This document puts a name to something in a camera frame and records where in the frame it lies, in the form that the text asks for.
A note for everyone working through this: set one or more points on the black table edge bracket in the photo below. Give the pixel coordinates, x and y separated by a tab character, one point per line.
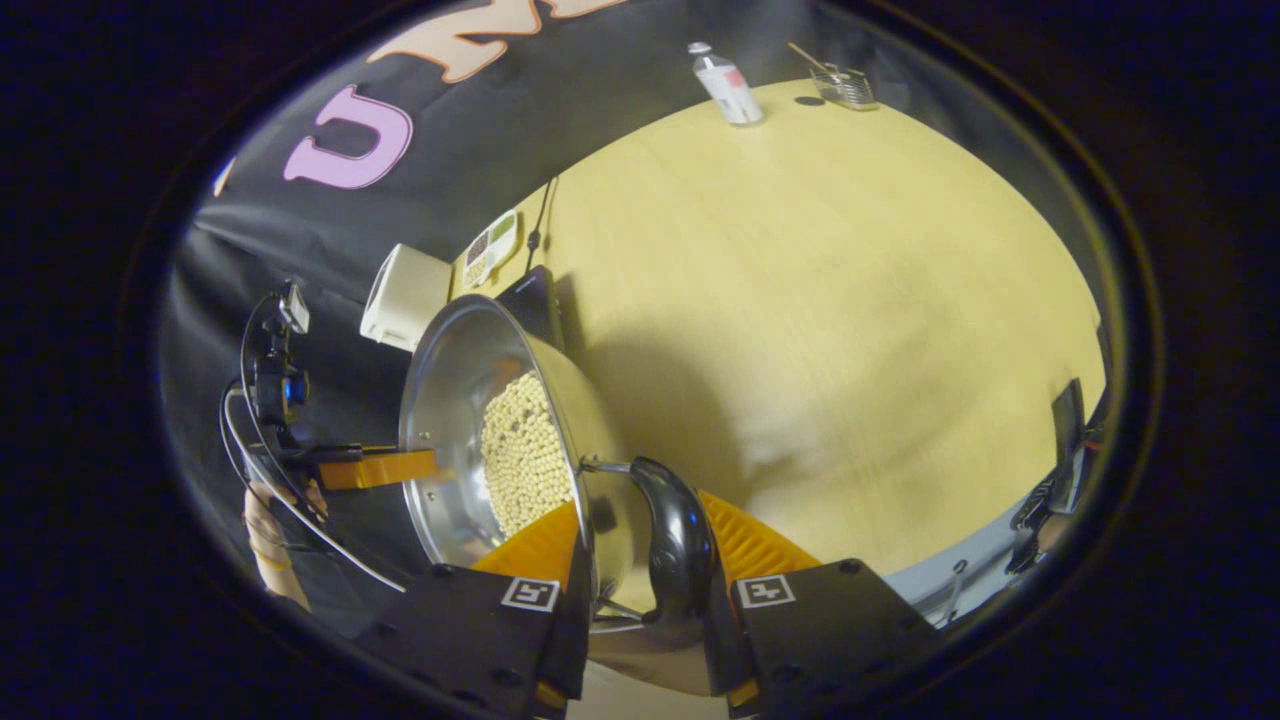
1065	440

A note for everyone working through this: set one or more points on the white divided bean dish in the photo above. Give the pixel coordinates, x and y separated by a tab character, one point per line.
490	250

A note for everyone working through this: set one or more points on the clear plastic bottle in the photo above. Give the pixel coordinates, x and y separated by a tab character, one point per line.
730	90

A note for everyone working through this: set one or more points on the black induction cooktop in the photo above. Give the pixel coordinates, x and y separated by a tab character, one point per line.
530	300

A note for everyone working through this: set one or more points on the white toaster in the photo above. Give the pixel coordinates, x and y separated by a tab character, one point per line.
405	295

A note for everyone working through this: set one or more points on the steel pot with beans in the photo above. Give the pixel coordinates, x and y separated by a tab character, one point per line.
450	400

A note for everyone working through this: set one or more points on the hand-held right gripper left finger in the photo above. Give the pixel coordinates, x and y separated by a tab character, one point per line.
470	640

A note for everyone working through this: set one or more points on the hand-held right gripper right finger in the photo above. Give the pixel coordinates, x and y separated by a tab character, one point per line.
830	630

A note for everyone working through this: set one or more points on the wooden stick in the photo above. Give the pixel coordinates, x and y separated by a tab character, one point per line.
808	56

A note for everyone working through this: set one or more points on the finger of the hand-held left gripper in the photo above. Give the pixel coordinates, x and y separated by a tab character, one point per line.
380	468

